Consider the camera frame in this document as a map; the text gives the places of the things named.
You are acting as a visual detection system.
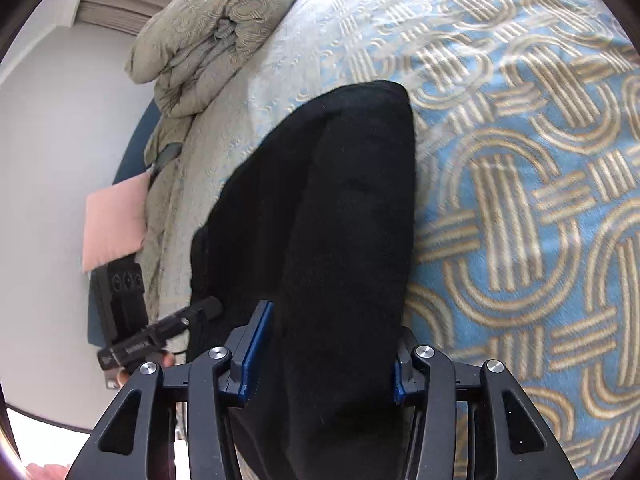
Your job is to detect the black pants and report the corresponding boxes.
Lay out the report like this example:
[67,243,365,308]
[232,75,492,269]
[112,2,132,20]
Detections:
[186,80,418,480]

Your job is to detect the bed with patterned bedspread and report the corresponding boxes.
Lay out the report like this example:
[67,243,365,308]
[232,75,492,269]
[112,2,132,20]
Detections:
[140,0,640,480]

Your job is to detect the pink pillow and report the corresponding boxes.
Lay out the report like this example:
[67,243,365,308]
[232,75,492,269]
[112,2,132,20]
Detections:
[81,176,150,275]

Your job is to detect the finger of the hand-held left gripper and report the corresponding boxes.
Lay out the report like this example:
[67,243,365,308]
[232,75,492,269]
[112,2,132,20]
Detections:
[97,296,223,371]

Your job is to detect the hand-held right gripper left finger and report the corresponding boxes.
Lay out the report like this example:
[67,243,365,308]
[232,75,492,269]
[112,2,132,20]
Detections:
[65,301,273,480]

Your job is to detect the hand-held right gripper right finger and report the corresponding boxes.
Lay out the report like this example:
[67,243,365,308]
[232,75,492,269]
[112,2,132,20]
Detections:
[394,327,581,480]

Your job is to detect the rolled patterned comforter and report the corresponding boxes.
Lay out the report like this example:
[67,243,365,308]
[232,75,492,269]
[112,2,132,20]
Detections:
[125,0,298,118]

